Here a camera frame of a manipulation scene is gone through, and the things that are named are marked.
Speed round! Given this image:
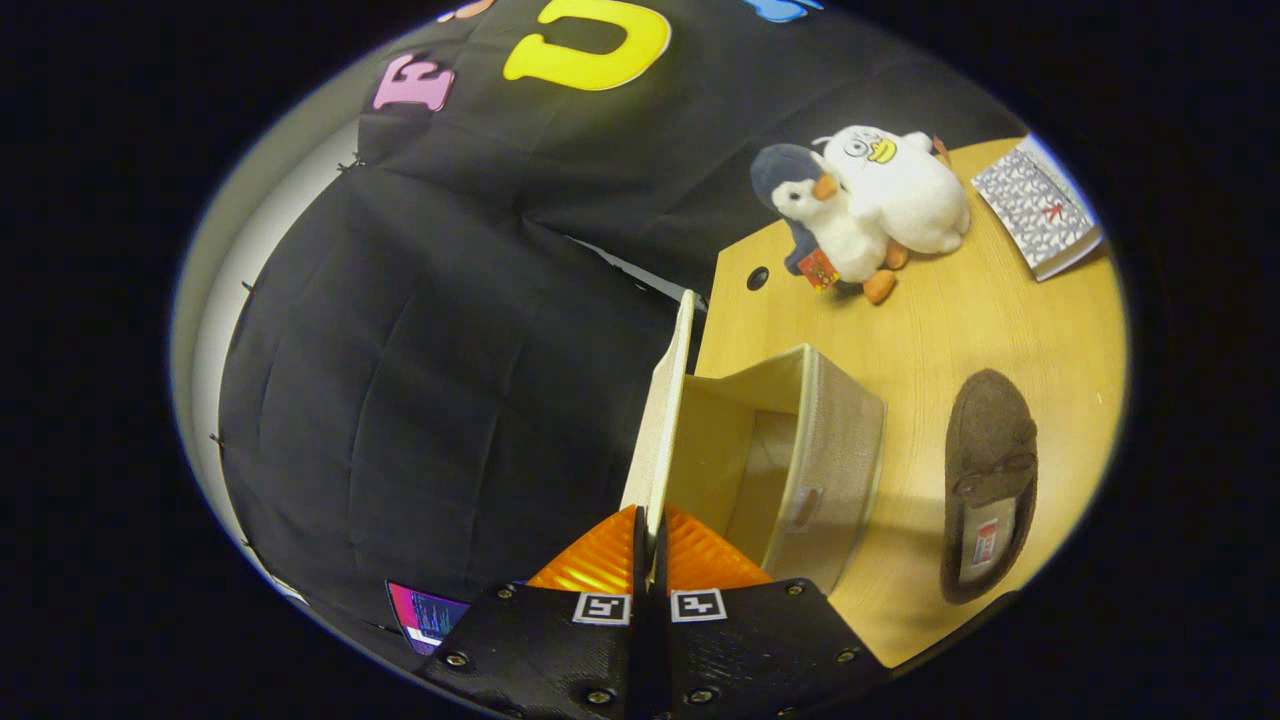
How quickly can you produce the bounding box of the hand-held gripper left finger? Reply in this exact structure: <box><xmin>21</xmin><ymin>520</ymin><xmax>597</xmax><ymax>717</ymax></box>
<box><xmin>413</xmin><ymin>504</ymin><xmax>653</xmax><ymax>720</ymax></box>

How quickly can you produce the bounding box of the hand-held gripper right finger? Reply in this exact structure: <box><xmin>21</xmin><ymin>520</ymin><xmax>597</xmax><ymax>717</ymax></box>
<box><xmin>651</xmin><ymin>502</ymin><xmax>893</xmax><ymax>720</ymax></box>

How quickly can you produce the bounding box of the beige fabric storage box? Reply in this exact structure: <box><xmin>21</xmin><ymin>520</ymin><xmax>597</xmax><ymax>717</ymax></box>
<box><xmin>620</xmin><ymin>290</ymin><xmax>888</xmax><ymax>598</ymax></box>

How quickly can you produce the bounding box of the brown fuzzy slipper shoe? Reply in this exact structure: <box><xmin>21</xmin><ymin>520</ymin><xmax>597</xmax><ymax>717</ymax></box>
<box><xmin>938</xmin><ymin>368</ymin><xmax>1041</xmax><ymax>607</ymax></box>

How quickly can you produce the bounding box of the glowing colourful screen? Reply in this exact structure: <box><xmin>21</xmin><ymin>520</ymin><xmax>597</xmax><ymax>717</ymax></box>
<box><xmin>386</xmin><ymin>581</ymin><xmax>471</xmax><ymax>657</ymax></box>

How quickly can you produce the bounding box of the thin grey bar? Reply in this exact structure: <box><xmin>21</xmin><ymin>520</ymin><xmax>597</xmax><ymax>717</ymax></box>
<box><xmin>565</xmin><ymin>236</ymin><xmax>706</xmax><ymax>306</ymax></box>

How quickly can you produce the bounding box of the penguin plush toy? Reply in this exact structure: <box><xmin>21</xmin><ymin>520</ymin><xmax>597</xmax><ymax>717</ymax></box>
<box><xmin>750</xmin><ymin>143</ymin><xmax>901</xmax><ymax>306</ymax></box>

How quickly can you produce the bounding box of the white duck plush toy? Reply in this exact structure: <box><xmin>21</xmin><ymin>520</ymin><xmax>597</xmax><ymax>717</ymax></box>
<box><xmin>812</xmin><ymin>124</ymin><xmax>973</xmax><ymax>257</ymax></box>

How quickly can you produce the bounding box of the grey patterned cover book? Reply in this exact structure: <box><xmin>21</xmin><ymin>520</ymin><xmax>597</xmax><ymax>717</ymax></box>
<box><xmin>970</xmin><ymin>134</ymin><xmax>1105</xmax><ymax>283</ymax></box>

